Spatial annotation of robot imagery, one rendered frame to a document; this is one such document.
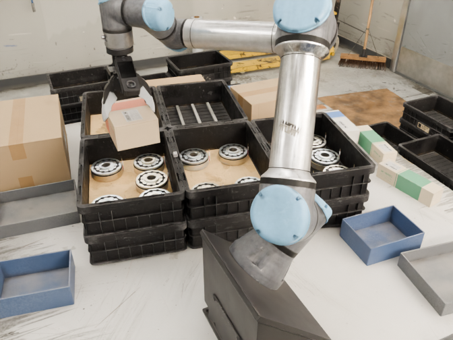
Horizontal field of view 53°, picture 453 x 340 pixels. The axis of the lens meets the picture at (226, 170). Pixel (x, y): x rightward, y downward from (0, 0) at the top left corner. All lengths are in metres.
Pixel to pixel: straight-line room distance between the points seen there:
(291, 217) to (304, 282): 0.51
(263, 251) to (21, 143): 1.01
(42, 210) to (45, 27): 3.06
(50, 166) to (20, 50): 2.94
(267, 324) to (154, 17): 0.73
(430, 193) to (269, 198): 0.94
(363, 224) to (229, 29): 0.78
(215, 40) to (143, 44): 3.61
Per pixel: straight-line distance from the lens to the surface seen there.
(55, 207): 1.71
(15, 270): 1.48
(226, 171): 1.56
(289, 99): 0.94
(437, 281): 1.48
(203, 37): 1.21
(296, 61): 0.96
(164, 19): 1.15
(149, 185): 1.46
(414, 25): 4.78
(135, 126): 1.25
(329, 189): 1.46
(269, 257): 1.04
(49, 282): 1.43
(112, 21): 1.22
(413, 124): 3.06
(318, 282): 1.38
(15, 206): 1.77
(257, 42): 1.16
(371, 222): 1.59
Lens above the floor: 1.69
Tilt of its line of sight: 33 degrees down
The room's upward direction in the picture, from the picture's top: straight up
